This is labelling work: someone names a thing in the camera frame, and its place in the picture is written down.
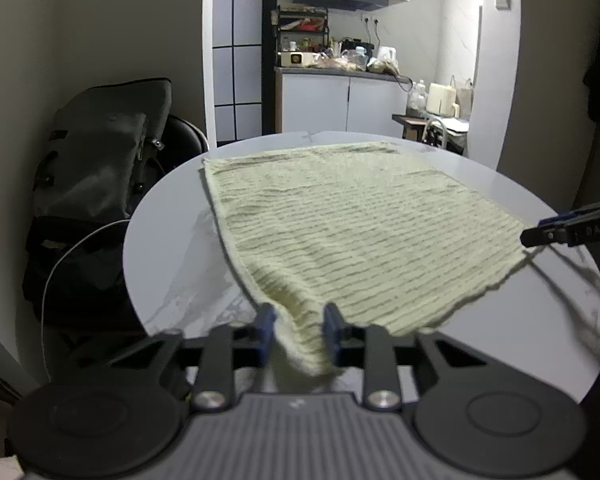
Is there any black chair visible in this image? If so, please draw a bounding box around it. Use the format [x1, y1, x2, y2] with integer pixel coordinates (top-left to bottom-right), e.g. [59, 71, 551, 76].
[156, 114, 209, 177]

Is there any cream toaster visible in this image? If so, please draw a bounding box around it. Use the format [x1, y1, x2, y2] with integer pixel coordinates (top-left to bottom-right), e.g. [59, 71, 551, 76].
[426, 82, 457, 116]

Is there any white kitchen base cabinet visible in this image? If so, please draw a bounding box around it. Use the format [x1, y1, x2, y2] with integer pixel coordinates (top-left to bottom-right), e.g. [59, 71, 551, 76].
[275, 67, 412, 137]

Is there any white cable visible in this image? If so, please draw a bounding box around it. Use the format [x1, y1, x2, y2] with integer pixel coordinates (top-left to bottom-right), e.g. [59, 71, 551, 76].
[40, 219, 132, 387]

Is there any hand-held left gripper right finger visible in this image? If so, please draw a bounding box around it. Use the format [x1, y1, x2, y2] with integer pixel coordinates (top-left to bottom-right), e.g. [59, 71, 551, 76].
[322, 302, 503, 412]

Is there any black backpack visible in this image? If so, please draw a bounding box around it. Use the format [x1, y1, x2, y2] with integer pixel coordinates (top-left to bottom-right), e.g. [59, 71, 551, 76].
[22, 78, 174, 332]

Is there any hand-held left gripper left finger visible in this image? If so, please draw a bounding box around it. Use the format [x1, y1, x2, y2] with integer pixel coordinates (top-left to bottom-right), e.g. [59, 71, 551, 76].
[75, 303, 280, 413]

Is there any clear glass jar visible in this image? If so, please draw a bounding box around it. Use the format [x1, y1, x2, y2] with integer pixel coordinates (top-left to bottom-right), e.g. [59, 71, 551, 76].
[406, 80, 429, 113]

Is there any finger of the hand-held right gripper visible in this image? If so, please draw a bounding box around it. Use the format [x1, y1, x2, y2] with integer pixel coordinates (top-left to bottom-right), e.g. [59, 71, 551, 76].
[537, 198, 600, 228]
[520, 219, 600, 249]

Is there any black spice rack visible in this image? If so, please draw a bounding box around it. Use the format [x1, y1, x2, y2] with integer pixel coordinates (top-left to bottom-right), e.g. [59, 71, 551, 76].
[277, 5, 330, 54]

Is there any small wooden side table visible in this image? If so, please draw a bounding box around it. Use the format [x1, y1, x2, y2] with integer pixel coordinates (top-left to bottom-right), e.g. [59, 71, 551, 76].
[392, 113, 472, 157]

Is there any beige tote bag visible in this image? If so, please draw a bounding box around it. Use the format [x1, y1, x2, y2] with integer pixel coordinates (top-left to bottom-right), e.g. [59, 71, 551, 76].
[454, 76, 477, 122]

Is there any plastic bag of food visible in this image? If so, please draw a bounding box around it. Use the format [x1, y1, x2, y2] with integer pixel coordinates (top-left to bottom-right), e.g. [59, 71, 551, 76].
[367, 58, 402, 76]

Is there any pale green striped towel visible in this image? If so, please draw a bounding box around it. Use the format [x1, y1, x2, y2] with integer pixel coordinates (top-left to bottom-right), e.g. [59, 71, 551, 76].
[199, 141, 532, 377]

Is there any white countertop appliance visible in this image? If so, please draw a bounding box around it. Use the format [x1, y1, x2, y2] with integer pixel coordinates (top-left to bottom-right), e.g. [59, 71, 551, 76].
[279, 51, 320, 67]

